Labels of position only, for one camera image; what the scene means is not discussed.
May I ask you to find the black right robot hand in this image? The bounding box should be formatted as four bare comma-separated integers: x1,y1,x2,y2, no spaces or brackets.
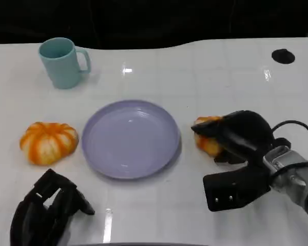
190,110,276,165

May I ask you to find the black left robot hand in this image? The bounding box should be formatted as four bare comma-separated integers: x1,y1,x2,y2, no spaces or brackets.
10,168,95,246

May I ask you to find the lilac plate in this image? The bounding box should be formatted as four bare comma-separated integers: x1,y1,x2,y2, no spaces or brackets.
81,100,182,180

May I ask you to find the pale green mug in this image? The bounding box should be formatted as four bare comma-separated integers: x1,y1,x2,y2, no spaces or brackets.
38,37,92,90

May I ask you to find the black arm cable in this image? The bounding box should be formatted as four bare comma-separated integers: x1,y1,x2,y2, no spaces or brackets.
270,120,308,165

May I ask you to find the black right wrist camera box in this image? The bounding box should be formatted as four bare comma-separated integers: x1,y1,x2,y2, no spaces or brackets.
203,163,272,212

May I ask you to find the black table cable grommet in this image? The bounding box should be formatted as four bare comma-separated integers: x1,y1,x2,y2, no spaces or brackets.
271,48,296,64

